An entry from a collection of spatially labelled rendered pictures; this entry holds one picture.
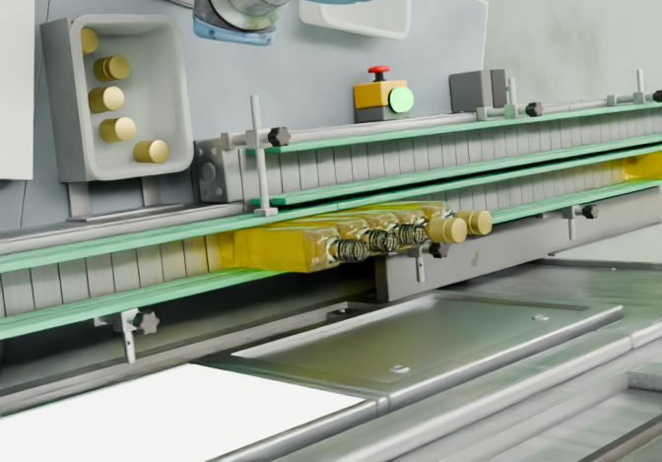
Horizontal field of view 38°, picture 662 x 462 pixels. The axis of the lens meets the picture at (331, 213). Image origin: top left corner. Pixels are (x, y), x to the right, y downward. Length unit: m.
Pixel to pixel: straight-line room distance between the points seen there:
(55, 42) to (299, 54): 0.48
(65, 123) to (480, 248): 0.83
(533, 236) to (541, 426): 0.97
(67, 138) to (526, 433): 0.74
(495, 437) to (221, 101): 0.81
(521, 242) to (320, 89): 0.52
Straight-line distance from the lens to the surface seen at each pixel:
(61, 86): 1.38
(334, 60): 1.74
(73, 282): 1.28
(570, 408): 1.07
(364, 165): 1.59
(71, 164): 1.37
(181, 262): 1.36
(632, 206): 2.29
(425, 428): 0.95
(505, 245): 1.89
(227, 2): 1.29
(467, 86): 1.94
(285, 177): 1.47
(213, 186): 1.42
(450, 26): 1.99
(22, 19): 1.34
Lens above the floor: 2.00
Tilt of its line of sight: 47 degrees down
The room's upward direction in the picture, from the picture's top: 90 degrees clockwise
